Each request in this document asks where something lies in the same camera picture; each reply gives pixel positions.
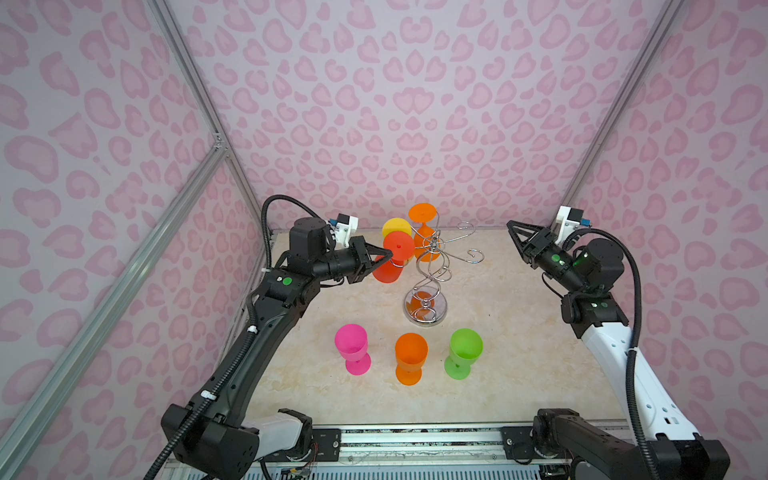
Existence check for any left diagonal aluminium strut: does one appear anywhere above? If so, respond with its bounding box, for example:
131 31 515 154
1 146 228 479

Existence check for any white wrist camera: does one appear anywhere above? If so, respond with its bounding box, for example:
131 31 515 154
329 214 359 248
551 205 591 247

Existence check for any orange wine glass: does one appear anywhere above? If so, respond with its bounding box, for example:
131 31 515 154
408 203 438 262
395 333 429 386

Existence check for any chrome wire glass rack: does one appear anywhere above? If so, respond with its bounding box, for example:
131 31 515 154
403 222 485 327

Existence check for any red wine glass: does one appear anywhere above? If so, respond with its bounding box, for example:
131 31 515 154
373 231 415 284

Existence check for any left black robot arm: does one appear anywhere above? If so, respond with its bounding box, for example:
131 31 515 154
145 215 393 479

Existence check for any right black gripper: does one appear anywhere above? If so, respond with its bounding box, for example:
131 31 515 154
507 222 588 295

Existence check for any right corner aluminium post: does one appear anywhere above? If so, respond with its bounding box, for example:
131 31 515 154
560 1 688 206

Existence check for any yellow wine glass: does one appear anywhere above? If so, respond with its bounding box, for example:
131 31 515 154
382 217 412 238

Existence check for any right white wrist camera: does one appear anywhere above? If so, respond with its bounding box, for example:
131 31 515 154
551 205 591 247

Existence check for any pink wine glass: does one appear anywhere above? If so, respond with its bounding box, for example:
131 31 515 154
334 324 372 376

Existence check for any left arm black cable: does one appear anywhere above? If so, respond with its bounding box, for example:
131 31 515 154
142 193 328 480

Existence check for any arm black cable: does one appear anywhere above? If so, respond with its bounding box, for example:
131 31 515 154
563 227 664 480
142 193 328 480

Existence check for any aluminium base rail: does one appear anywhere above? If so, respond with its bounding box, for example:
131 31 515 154
160 419 688 480

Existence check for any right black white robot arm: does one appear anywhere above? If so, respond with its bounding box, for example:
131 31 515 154
507 220 731 479

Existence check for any left corner aluminium post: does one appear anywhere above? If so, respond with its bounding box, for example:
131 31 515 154
146 0 263 230

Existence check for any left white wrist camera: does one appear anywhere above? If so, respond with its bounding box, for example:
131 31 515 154
329 214 359 248

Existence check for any green wine glass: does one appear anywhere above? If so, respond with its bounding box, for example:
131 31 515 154
444 328 484 380

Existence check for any corner aluminium post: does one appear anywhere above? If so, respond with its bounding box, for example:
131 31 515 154
560 1 688 206
146 0 263 230

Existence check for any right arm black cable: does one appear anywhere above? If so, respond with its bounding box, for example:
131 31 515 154
563 227 664 480

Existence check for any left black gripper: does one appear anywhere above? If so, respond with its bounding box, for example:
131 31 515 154
313 237 392 284

